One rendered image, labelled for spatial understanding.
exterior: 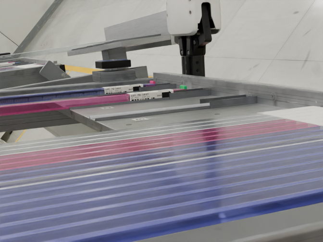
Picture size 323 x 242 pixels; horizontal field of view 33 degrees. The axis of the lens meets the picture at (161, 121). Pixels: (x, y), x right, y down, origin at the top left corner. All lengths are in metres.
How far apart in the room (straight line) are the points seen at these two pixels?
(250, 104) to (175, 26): 0.27
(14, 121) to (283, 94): 0.43
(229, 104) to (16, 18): 7.79
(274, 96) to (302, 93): 0.05
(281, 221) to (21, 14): 8.18
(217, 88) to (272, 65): 1.52
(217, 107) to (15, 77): 1.08
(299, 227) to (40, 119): 0.68
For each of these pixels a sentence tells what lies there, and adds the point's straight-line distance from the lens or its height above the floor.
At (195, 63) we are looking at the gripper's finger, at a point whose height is 0.72.
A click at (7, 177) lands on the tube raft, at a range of 0.30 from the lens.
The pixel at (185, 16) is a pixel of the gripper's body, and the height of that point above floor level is 0.78.
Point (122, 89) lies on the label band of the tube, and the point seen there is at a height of 0.79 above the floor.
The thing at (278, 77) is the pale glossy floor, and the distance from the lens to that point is 2.12.
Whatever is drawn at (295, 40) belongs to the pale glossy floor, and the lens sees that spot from 2.23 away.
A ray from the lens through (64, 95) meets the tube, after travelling 0.76.
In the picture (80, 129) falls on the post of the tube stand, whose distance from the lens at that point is 1.09.
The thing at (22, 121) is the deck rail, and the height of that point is 0.86.
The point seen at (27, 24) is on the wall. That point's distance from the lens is 8.36.
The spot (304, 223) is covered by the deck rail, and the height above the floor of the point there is 0.89.
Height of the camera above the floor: 1.02
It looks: 23 degrees down
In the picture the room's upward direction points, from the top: 51 degrees counter-clockwise
